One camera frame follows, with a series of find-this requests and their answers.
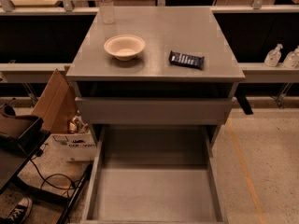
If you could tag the clear plastic water bottle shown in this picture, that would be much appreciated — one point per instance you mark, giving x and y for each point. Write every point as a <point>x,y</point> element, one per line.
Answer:
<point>107,11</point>

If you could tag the open grey middle drawer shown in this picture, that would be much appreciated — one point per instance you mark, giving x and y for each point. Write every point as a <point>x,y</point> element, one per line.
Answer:
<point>154,175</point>

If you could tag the black canvas sneaker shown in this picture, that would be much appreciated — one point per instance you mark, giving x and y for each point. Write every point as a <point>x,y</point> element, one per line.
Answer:
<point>20,212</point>

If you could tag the white printed cardboard box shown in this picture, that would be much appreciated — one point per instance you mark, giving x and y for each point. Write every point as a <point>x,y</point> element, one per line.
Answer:
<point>75,146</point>

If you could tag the black side table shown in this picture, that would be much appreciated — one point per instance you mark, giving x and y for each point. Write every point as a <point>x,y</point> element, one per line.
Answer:
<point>12,163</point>

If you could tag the beige paper bowl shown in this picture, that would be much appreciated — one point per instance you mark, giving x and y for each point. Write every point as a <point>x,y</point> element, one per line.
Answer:
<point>124,47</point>

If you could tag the brown cardboard box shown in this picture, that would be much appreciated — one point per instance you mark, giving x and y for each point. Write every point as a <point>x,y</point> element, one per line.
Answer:
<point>56,105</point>

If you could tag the dark blue snack bar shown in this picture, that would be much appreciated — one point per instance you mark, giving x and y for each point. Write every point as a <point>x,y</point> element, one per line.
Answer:
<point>186,60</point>

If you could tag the grey drawer cabinet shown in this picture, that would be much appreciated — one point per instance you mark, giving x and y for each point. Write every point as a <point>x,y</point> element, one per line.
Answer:
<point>149,89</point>

